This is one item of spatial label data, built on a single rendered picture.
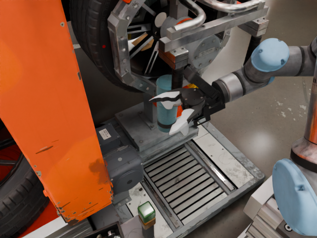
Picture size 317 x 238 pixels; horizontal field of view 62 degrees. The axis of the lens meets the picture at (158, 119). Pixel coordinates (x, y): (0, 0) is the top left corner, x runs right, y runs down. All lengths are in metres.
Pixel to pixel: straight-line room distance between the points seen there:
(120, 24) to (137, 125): 0.78
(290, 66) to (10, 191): 0.98
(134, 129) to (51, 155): 0.92
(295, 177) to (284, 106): 1.75
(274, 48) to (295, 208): 0.38
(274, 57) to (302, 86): 1.75
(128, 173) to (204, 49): 0.60
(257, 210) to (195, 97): 0.33
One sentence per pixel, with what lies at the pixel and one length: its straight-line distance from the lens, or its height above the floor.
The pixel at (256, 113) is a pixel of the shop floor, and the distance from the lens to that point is 2.04.
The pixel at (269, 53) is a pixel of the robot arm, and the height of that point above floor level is 1.03.
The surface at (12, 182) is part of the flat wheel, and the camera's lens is 1.13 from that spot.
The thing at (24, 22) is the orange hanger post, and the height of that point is 1.18.
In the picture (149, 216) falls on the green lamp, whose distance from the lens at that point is 0.78.
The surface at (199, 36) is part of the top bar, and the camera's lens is 0.84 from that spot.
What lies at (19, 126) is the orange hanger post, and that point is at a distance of 0.57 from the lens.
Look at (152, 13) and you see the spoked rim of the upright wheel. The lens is 1.08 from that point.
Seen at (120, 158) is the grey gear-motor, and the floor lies 0.41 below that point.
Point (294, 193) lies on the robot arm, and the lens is 0.45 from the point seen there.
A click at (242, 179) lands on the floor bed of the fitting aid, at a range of 1.57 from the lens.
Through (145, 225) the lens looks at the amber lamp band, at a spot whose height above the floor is 0.60.
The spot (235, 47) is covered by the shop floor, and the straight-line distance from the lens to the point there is 2.70.
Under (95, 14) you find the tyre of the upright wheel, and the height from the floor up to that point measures 0.97.
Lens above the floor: 1.37
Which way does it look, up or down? 47 degrees down
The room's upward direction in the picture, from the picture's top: straight up
